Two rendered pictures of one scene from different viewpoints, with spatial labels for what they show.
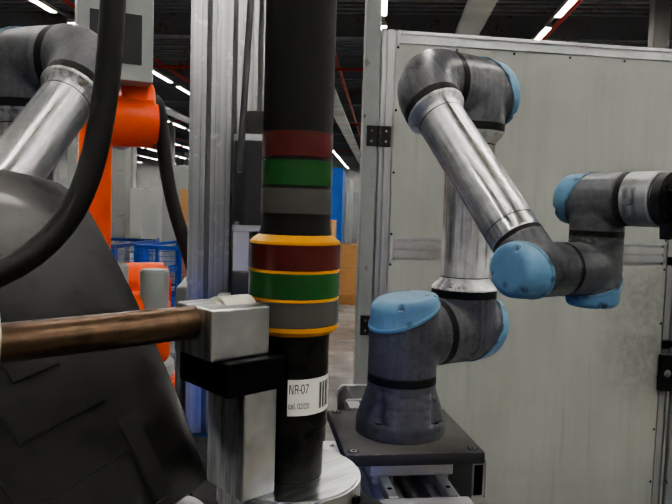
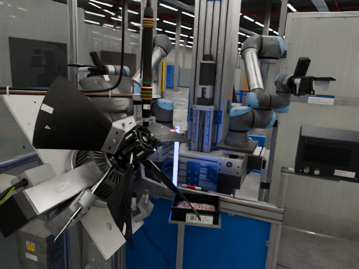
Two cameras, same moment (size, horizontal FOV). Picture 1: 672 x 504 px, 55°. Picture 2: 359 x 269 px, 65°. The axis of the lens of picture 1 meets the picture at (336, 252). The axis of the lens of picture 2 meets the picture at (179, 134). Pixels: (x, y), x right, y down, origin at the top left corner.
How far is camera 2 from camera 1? 0.84 m
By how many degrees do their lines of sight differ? 30
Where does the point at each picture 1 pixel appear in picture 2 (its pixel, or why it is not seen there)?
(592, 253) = (275, 97)
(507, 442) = not seen: hidden behind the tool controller
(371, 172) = (277, 68)
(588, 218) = (278, 87)
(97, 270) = (130, 90)
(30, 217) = (123, 82)
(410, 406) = (235, 136)
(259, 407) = (138, 107)
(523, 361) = not seen: hidden behind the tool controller
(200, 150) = (194, 64)
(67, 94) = (157, 53)
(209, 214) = (195, 81)
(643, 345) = not seen: outside the picture
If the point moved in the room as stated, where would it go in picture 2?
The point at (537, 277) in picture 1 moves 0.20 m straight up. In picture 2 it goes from (252, 102) to (256, 60)
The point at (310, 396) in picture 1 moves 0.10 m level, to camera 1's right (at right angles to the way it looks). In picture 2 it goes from (146, 107) to (168, 109)
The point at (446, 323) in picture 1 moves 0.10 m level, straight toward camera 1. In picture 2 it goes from (250, 116) to (242, 117)
